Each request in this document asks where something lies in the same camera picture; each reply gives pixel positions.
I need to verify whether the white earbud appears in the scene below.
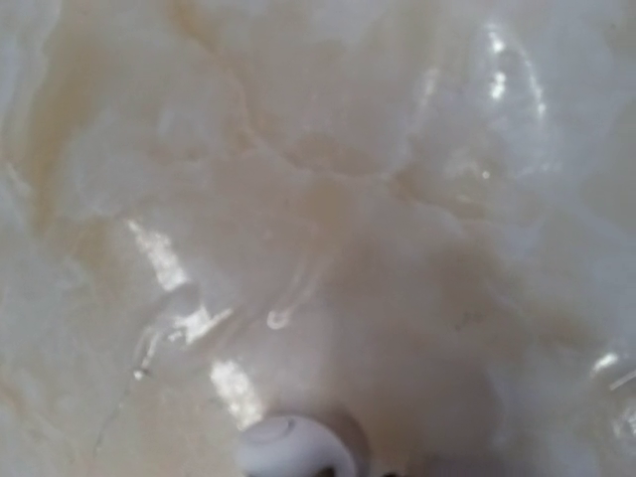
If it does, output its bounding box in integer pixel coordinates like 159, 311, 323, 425
236, 415, 360, 477

